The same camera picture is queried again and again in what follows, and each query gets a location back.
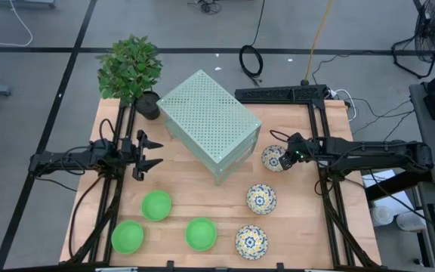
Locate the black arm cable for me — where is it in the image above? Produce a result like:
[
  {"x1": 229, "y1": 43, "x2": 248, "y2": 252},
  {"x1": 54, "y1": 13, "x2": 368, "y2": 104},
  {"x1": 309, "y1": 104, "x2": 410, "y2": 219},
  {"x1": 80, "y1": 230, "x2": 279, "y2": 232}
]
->
[
  {"x1": 98, "y1": 118, "x2": 117, "y2": 144},
  {"x1": 269, "y1": 129, "x2": 292, "y2": 144}
]

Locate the grey cart base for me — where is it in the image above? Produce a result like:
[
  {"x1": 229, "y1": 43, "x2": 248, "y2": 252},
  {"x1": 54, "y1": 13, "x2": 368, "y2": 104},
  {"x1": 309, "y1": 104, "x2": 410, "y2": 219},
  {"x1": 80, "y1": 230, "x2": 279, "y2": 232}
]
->
[{"x1": 0, "y1": 0, "x2": 57, "y2": 9}]

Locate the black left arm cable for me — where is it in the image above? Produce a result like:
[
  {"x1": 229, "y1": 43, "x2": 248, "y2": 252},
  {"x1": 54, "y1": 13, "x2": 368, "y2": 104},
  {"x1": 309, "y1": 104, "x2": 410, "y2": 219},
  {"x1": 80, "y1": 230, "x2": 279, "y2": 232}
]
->
[{"x1": 98, "y1": 118, "x2": 117, "y2": 144}]

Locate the green plastic bowl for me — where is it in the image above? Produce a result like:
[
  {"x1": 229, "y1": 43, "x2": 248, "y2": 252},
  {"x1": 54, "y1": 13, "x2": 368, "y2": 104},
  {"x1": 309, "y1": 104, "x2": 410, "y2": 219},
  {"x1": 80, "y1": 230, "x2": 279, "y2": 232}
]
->
[
  {"x1": 184, "y1": 217, "x2": 218, "y2": 252},
  {"x1": 140, "y1": 189, "x2": 173, "y2": 222},
  {"x1": 110, "y1": 219, "x2": 145, "y2": 255}
]

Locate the black cable tangle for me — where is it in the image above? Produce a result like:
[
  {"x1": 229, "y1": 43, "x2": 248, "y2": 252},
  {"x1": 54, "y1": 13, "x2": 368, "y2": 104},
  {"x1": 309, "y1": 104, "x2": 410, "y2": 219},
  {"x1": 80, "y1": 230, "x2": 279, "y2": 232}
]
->
[{"x1": 187, "y1": 0, "x2": 223, "y2": 16}]

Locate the black floor fan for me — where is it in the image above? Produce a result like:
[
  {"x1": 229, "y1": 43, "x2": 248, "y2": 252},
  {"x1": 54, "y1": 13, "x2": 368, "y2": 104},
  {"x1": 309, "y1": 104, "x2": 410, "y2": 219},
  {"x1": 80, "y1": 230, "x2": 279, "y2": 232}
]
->
[{"x1": 390, "y1": 0, "x2": 435, "y2": 80}]

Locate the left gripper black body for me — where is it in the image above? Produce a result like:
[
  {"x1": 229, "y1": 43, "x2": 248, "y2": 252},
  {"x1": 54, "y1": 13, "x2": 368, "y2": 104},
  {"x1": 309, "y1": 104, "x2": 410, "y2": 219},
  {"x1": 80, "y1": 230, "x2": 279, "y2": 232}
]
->
[{"x1": 119, "y1": 129, "x2": 146, "y2": 181}]

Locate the pale green perforated shelf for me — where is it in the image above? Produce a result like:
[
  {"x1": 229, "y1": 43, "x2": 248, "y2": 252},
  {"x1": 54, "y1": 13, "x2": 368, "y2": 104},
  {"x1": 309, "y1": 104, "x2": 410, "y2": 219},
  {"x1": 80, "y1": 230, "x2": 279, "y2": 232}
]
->
[{"x1": 156, "y1": 69, "x2": 263, "y2": 187}]

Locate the white round container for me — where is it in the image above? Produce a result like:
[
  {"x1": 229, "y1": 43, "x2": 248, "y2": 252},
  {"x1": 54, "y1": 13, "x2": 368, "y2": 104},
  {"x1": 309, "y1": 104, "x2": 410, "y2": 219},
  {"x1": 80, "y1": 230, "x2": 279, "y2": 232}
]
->
[
  {"x1": 370, "y1": 205, "x2": 395, "y2": 227},
  {"x1": 395, "y1": 210, "x2": 427, "y2": 233}
]

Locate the black aluminium table frame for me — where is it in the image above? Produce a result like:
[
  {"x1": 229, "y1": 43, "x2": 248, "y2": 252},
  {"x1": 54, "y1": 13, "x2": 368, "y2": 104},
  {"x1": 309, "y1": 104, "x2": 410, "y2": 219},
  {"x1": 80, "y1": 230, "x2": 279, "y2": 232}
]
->
[{"x1": 60, "y1": 83, "x2": 383, "y2": 272}]

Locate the white looped cable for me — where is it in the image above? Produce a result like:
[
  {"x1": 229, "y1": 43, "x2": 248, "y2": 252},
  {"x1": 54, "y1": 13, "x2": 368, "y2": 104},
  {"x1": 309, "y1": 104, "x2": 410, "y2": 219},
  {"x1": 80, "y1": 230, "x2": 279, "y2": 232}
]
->
[{"x1": 330, "y1": 88, "x2": 359, "y2": 122}]

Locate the yellow blue patterned bowl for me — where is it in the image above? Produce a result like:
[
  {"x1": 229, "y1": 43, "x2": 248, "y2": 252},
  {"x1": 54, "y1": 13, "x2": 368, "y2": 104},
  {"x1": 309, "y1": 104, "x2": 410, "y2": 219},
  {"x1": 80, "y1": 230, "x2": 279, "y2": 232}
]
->
[
  {"x1": 261, "y1": 144, "x2": 288, "y2": 173},
  {"x1": 235, "y1": 224, "x2": 270, "y2": 261},
  {"x1": 245, "y1": 183, "x2": 278, "y2": 216}
]

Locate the green potted plant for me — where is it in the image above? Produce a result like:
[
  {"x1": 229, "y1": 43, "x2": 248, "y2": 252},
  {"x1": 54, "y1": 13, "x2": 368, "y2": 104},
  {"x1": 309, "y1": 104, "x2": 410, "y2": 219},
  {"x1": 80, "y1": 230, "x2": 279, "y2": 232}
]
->
[{"x1": 95, "y1": 33, "x2": 165, "y2": 122}]

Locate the yellow cord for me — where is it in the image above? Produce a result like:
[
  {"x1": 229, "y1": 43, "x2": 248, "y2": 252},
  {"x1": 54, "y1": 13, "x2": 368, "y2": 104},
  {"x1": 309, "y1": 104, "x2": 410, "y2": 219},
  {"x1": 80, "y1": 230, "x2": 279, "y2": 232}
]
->
[{"x1": 301, "y1": 0, "x2": 335, "y2": 87}]

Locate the white paper sheet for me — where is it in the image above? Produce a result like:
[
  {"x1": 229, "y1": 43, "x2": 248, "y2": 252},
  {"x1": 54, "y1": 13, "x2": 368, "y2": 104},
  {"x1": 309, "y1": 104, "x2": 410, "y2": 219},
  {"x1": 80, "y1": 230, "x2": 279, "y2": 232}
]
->
[{"x1": 360, "y1": 168, "x2": 411, "y2": 212}]

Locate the black support beam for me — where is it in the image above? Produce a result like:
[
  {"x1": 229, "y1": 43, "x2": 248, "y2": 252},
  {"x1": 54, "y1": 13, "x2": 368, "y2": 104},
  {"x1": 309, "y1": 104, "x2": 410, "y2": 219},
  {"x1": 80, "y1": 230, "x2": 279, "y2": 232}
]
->
[{"x1": 364, "y1": 162, "x2": 433, "y2": 202}]

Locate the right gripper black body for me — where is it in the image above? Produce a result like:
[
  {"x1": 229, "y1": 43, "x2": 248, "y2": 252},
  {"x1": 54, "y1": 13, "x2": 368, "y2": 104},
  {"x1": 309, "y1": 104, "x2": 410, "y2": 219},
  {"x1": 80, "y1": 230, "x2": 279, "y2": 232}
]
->
[{"x1": 279, "y1": 131, "x2": 319, "y2": 172}]

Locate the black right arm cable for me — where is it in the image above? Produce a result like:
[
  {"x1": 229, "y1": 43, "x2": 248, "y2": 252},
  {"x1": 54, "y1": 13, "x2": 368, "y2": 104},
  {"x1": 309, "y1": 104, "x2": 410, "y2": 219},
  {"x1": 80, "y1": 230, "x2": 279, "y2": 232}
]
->
[{"x1": 269, "y1": 129, "x2": 292, "y2": 144}]

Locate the black coiled cable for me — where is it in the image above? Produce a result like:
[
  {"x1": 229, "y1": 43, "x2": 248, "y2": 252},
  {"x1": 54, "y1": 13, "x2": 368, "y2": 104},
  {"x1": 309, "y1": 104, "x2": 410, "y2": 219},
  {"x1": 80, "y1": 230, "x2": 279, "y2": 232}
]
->
[{"x1": 238, "y1": 0, "x2": 267, "y2": 87}]

